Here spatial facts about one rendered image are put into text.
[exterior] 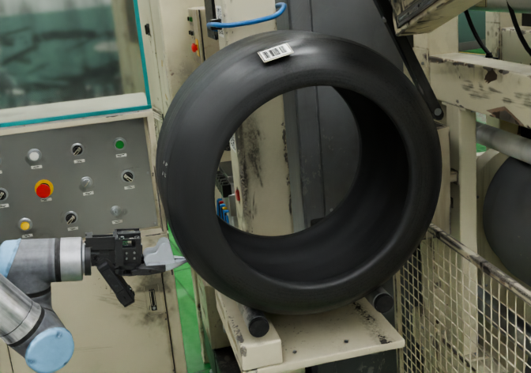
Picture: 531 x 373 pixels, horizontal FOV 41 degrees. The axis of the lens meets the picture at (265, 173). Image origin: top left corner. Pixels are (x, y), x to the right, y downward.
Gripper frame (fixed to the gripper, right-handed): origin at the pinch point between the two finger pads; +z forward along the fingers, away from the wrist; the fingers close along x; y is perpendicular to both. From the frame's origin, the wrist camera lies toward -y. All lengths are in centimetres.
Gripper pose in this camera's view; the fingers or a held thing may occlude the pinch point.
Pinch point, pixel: (181, 263)
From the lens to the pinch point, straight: 153.6
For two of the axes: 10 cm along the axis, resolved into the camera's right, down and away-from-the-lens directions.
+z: 9.7, -0.2, 2.3
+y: 0.4, -9.7, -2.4
